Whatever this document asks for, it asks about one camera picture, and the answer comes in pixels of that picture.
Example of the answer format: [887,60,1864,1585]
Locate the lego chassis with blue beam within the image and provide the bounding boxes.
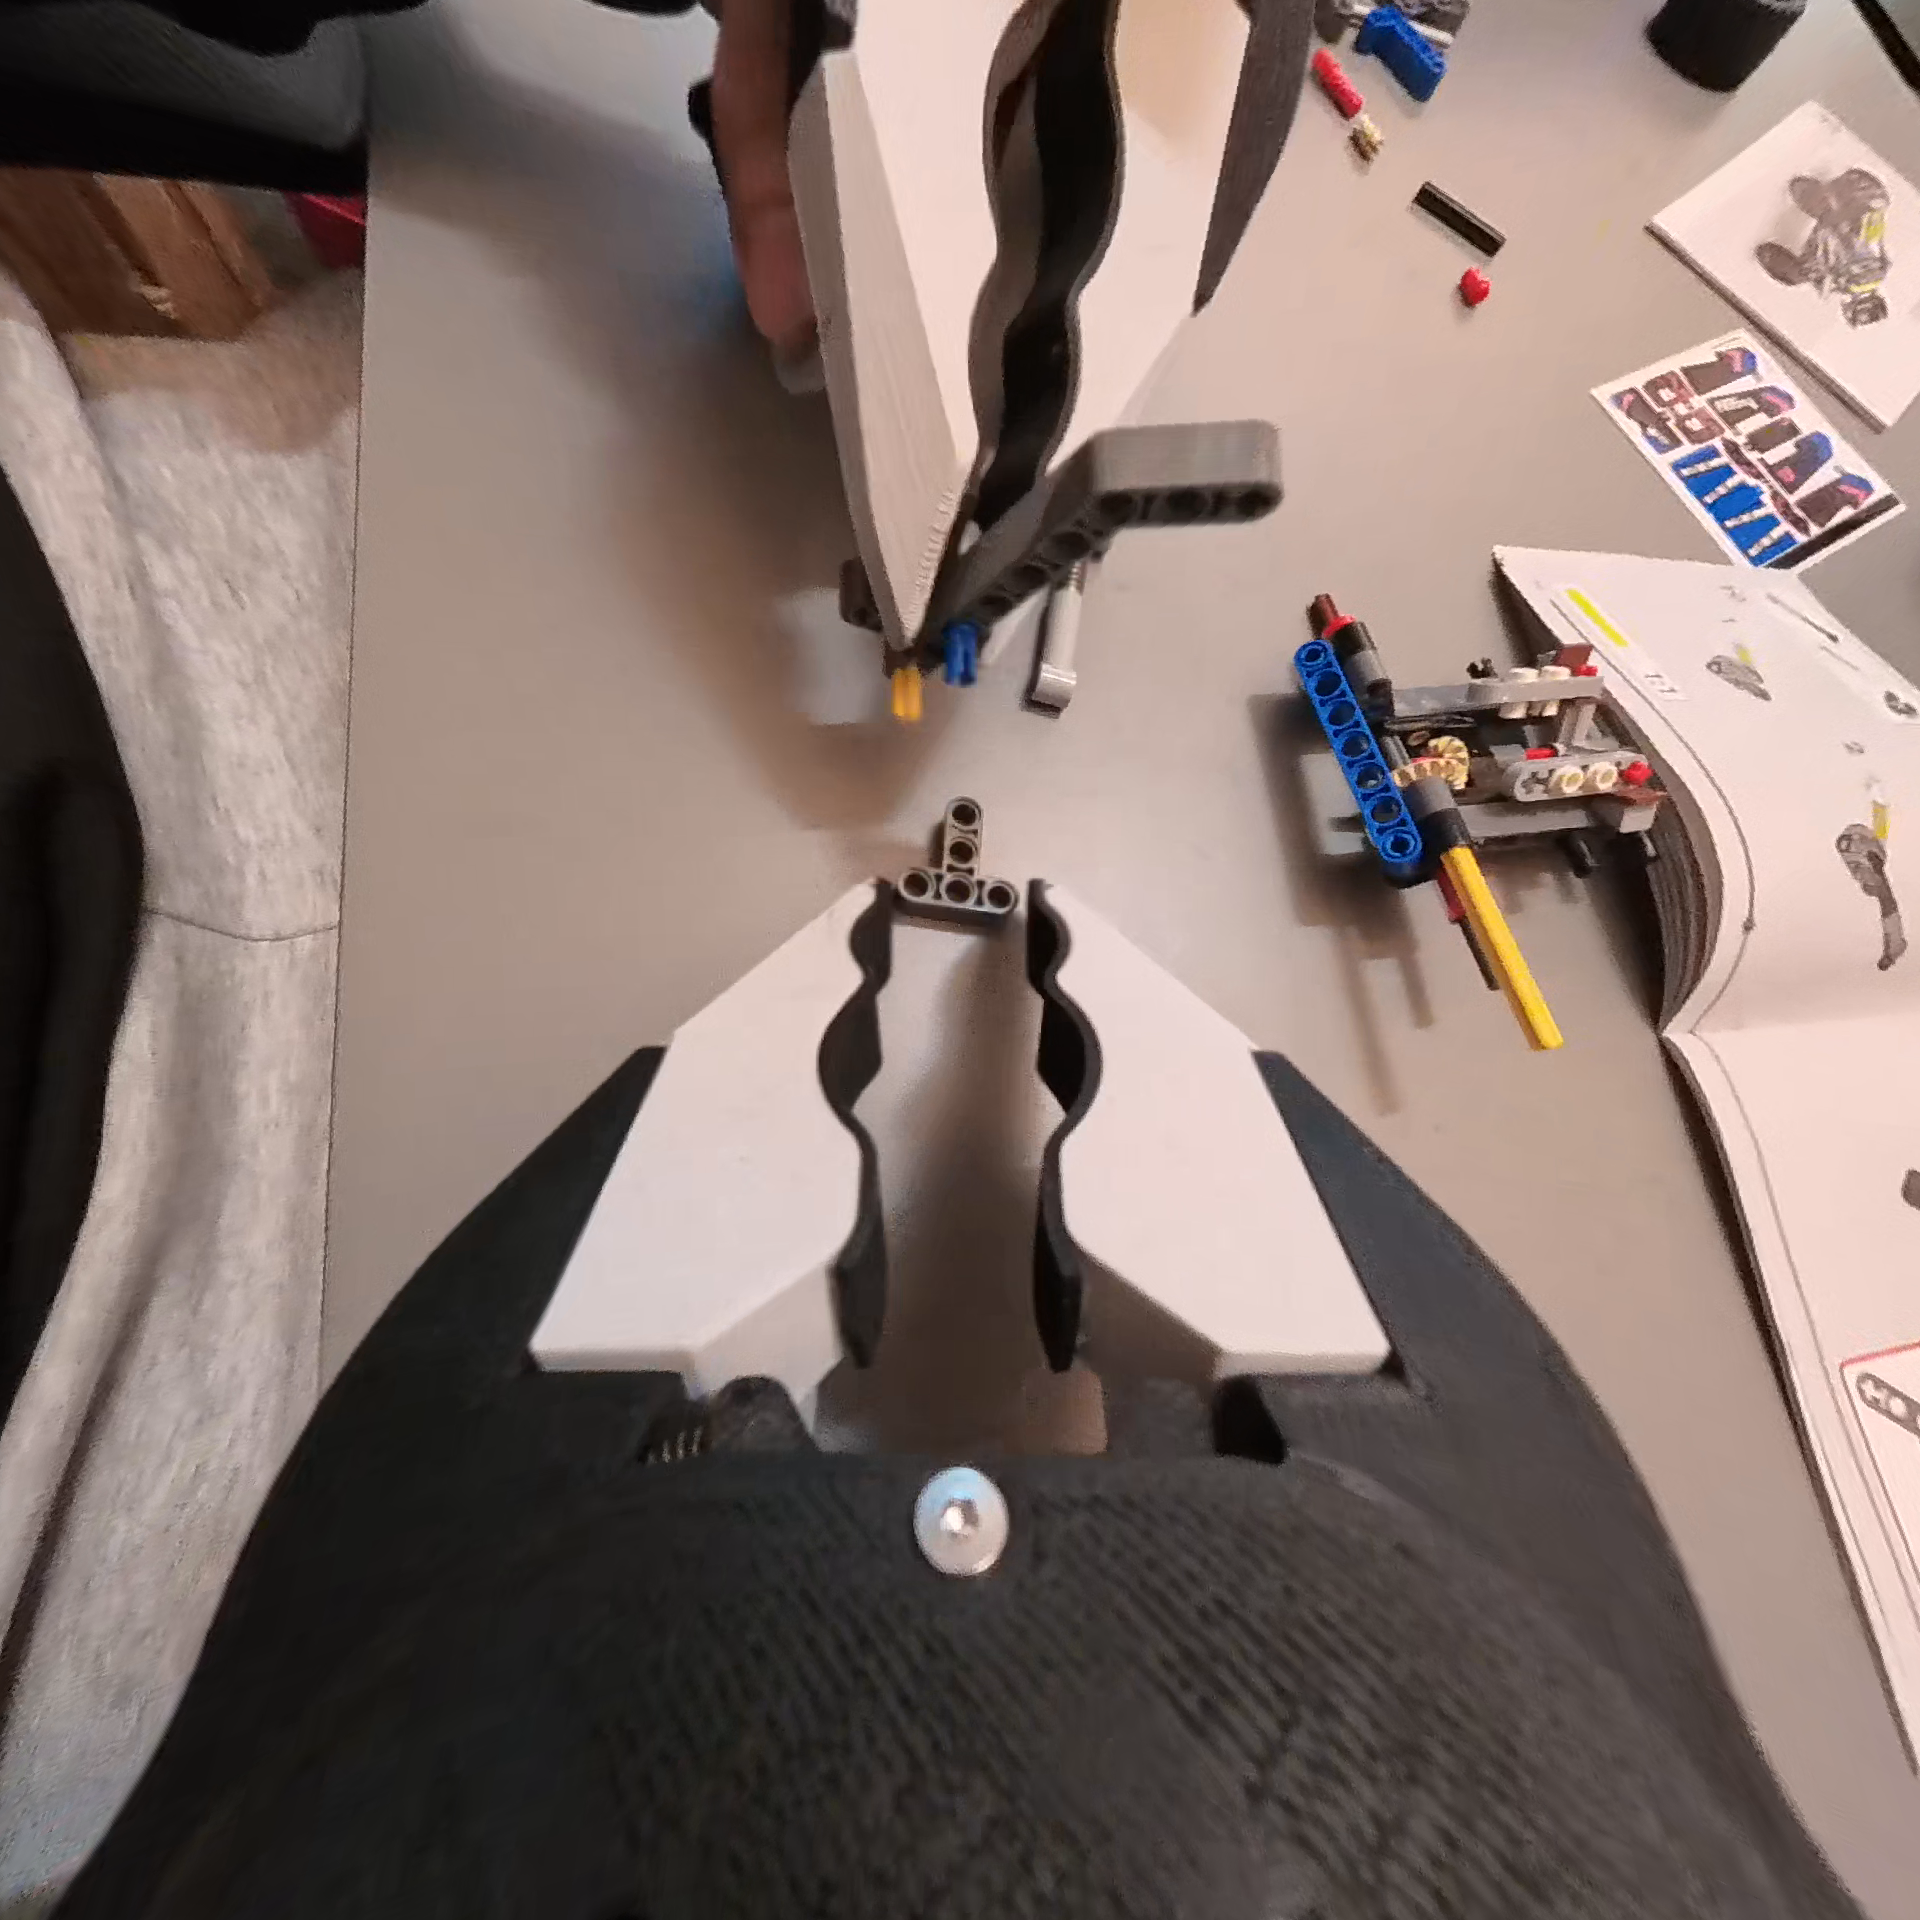
[1288,591,1672,1053]

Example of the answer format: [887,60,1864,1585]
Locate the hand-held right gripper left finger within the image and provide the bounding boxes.
[528,880,893,1396]

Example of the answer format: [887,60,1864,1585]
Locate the black short axle piece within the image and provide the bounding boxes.
[1411,180,1508,256]

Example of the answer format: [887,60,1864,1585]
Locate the person's left hand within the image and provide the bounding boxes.
[701,0,831,365]

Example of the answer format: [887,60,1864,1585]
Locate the lego sticker sheet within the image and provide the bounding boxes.
[1591,327,1907,574]

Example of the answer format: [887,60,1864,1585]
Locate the person's dark trousers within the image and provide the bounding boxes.
[0,471,147,1404]

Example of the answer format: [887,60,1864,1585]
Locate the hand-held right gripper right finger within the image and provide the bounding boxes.
[1027,880,1393,1396]

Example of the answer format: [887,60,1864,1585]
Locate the blue lego piece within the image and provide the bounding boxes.
[1353,1,1451,104]

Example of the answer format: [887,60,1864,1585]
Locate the person's grey sweatshirt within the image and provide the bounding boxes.
[0,276,367,1705]

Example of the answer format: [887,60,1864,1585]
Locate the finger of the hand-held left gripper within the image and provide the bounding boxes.
[971,0,1322,530]
[787,0,1025,653]

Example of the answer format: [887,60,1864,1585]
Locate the black cup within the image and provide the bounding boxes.
[1644,0,1811,96]

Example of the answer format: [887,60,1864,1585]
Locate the grey lego arm assembly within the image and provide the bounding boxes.
[837,421,1288,727]

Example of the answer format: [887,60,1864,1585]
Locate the dark grey T-shaped lego piece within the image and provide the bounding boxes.
[893,798,1025,924]

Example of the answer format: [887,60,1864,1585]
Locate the open lego instruction booklet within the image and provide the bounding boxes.
[1490,543,1920,1694]

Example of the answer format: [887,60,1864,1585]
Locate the closed thin instruction booklet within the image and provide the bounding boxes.
[1647,100,1920,434]

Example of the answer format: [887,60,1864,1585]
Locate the dark cloth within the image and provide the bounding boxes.
[0,0,372,194]

